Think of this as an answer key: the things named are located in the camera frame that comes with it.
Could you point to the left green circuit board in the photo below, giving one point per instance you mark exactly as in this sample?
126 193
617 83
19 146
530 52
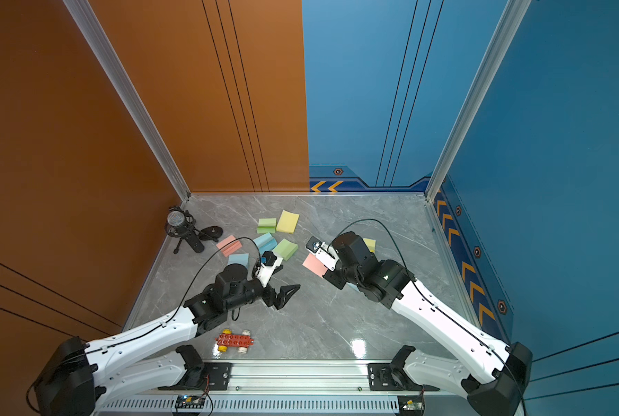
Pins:
190 402

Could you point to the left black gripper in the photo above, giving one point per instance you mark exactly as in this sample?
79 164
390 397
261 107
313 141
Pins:
281 300

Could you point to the large green memo pad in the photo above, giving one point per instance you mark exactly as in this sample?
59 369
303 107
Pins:
285 249

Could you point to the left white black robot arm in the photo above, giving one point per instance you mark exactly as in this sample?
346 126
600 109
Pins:
82 377

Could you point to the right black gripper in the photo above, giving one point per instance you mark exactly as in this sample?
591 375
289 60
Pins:
330 276

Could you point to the small green memo pad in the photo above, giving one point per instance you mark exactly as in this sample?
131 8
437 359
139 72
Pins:
266 225

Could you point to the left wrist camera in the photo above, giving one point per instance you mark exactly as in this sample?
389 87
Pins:
267 265

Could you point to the light blue memo pad left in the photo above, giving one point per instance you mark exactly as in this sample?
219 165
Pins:
239 259

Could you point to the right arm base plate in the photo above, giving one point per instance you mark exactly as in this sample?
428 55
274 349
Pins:
385 377

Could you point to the red toy brick car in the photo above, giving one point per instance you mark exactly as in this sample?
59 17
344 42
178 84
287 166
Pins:
241 342

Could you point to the blue memo pad centre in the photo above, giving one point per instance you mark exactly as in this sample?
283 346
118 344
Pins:
265 242

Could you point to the small yellow memo pad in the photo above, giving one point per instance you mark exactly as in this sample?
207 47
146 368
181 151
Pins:
370 244

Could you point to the large yellow memo pad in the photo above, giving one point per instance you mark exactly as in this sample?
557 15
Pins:
287 222

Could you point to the pink memo pad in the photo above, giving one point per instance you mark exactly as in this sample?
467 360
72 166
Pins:
229 246
313 264

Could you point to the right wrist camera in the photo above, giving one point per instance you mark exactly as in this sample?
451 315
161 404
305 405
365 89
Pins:
323 252

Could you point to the aluminium front rail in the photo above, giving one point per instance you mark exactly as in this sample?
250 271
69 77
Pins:
270 387

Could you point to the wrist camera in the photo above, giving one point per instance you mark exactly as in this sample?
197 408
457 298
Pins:
267 265
323 252

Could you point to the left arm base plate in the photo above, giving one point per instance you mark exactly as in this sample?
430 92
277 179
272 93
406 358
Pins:
211 376

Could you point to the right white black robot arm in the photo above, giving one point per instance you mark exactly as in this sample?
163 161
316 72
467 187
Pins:
490 374

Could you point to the right circuit board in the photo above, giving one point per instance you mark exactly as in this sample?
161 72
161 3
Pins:
411 405

